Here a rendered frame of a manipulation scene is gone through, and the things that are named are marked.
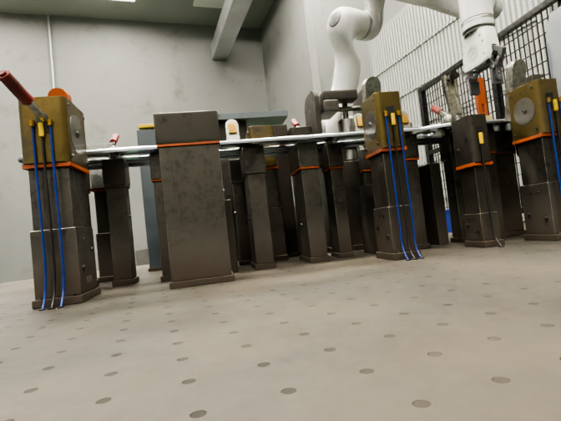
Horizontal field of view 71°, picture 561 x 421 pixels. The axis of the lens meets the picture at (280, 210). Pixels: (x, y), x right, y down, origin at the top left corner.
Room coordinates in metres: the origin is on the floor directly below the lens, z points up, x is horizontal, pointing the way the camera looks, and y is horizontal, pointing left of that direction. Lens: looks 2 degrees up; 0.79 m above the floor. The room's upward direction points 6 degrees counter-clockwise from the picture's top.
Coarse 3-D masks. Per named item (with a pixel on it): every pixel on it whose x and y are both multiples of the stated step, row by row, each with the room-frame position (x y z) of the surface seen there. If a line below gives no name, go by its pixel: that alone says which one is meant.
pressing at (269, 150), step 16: (416, 128) 0.94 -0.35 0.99; (432, 128) 0.94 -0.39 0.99; (448, 128) 1.01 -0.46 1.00; (496, 128) 1.08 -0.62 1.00; (224, 144) 0.86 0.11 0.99; (240, 144) 0.93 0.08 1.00; (256, 144) 0.95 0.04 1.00; (272, 144) 0.96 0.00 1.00; (320, 144) 1.03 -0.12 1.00; (352, 144) 1.06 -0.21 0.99; (432, 144) 1.17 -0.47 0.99; (96, 160) 0.94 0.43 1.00; (128, 160) 0.98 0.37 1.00; (144, 160) 1.01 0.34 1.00
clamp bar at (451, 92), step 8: (456, 72) 1.21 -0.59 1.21; (448, 80) 1.24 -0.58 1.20; (448, 88) 1.23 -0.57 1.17; (456, 88) 1.23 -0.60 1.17; (448, 96) 1.22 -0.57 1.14; (456, 96) 1.23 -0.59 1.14; (448, 104) 1.23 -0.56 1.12; (456, 104) 1.23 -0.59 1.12; (448, 112) 1.23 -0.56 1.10; (456, 112) 1.23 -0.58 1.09
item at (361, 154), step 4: (360, 152) 1.13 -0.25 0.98; (364, 152) 1.13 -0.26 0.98; (360, 156) 1.14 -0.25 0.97; (364, 156) 1.13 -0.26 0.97; (360, 160) 1.14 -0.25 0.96; (364, 160) 1.13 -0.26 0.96; (368, 160) 1.13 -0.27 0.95; (360, 164) 1.14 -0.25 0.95; (364, 164) 1.13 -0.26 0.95; (368, 164) 1.13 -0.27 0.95; (360, 168) 1.15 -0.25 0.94; (364, 168) 1.13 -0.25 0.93; (368, 168) 1.13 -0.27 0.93; (360, 172) 1.15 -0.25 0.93; (364, 172) 1.13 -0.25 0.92; (368, 172) 1.13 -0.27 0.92; (364, 176) 1.13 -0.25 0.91; (368, 176) 1.13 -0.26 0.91; (364, 180) 1.14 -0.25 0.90; (368, 180) 1.13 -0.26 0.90; (364, 184) 1.14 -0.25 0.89; (368, 184) 1.13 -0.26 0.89
